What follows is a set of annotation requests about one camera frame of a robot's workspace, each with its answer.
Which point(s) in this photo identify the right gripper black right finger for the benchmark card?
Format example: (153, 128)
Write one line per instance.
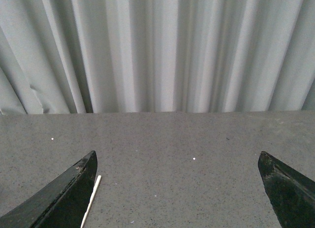
(291, 194)

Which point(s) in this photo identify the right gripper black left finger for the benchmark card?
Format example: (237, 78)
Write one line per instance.
(60, 204)

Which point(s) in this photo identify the white chopstick on table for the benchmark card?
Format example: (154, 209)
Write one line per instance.
(95, 188)

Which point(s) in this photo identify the grey pleated curtain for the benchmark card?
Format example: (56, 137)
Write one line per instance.
(92, 56)

